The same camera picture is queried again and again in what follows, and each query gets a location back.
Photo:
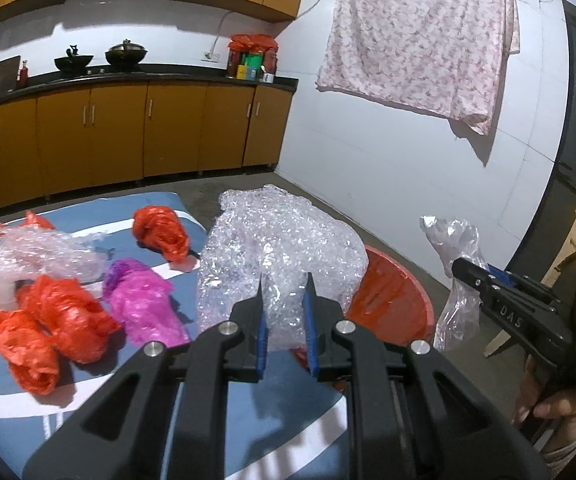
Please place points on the red bag with jars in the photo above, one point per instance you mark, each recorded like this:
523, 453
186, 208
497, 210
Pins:
250, 45

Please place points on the person's right forearm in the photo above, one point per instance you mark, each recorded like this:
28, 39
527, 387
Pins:
575, 440

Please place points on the tightly red plastic bag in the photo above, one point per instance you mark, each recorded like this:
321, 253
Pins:
160, 232

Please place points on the small orange plastic bag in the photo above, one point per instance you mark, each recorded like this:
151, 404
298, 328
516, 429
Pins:
35, 221

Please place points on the pink plastic bag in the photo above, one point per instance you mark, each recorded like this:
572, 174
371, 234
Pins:
143, 305

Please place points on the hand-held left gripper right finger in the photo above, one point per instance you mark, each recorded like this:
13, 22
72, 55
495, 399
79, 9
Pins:
311, 340

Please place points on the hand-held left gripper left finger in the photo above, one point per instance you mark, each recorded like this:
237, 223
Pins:
263, 340

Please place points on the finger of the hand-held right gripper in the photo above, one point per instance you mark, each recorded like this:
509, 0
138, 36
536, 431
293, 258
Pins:
507, 315
505, 275

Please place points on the clear bubble wrap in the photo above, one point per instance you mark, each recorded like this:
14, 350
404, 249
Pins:
278, 240

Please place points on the blue white striped mat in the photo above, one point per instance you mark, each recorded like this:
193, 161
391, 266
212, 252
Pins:
83, 375

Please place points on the red plastic basin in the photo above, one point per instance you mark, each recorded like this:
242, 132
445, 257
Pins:
392, 300

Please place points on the white cup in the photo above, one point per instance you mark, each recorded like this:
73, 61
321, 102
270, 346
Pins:
268, 78

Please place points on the clear plastic bag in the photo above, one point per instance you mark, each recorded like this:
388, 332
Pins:
455, 240

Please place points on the person's right hand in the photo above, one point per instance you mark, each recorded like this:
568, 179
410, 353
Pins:
562, 407

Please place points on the pink floral cloth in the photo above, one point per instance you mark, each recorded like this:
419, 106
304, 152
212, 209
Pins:
417, 35

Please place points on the large red plastic bag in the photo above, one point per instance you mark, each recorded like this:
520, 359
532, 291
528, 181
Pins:
68, 317

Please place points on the yellow lower kitchen cabinets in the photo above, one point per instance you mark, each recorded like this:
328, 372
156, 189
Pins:
118, 130

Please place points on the black wok with lid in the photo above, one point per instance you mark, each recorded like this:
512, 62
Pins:
125, 55

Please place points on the black kitchen countertop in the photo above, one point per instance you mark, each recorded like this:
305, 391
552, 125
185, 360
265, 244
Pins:
178, 76

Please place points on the red bottle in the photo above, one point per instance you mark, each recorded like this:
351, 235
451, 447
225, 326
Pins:
23, 75

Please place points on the light wooden furniture leg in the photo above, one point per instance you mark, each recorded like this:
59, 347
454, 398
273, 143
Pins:
498, 345

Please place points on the yellow box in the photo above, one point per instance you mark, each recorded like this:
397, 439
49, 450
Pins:
242, 71

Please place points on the clear plastic wrap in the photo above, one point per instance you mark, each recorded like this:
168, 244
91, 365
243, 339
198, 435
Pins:
43, 255

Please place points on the green box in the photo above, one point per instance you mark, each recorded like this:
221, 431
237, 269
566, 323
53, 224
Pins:
254, 63

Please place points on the dark cutting board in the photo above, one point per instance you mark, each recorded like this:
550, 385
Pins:
0, 75

